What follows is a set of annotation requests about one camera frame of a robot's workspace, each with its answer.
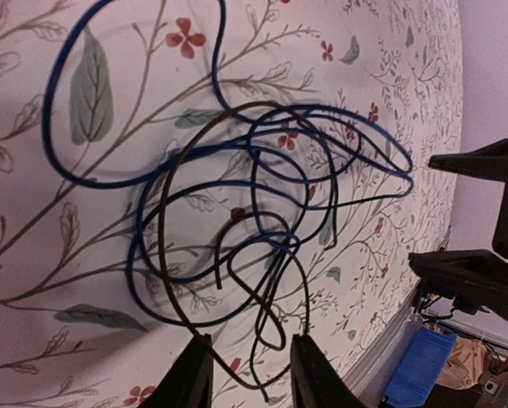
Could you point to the blue plastic crate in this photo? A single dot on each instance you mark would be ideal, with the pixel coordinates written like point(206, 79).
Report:
point(419, 368)

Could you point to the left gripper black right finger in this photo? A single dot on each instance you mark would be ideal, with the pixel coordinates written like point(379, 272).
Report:
point(314, 382)

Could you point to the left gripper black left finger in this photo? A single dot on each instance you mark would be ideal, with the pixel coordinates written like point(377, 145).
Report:
point(188, 383)

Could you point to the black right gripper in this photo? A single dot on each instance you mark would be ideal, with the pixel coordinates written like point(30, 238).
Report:
point(478, 276)

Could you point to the floral patterned table mat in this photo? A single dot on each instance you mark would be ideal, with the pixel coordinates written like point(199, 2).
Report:
point(264, 162)

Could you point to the crumpled brown paper bag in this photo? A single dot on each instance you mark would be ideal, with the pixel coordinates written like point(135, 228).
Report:
point(464, 366)

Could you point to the aluminium front frame rail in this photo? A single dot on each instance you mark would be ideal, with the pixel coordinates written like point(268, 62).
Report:
point(373, 351)

